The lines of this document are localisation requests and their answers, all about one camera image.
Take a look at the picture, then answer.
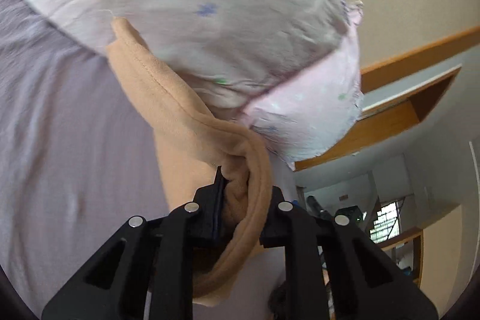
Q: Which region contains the tan shirt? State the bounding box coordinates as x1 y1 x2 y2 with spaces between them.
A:
106 17 272 306

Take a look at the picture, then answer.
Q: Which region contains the window with curtain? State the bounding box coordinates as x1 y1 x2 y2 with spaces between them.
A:
369 200 404 244

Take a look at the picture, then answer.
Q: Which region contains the tree print pillow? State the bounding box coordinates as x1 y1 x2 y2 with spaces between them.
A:
237 1 364 168

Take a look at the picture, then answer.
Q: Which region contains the grey bed sheet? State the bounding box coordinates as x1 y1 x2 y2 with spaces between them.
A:
0 0 301 320

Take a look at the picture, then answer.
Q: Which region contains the wooden door frame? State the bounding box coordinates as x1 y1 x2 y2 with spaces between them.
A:
295 27 479 171

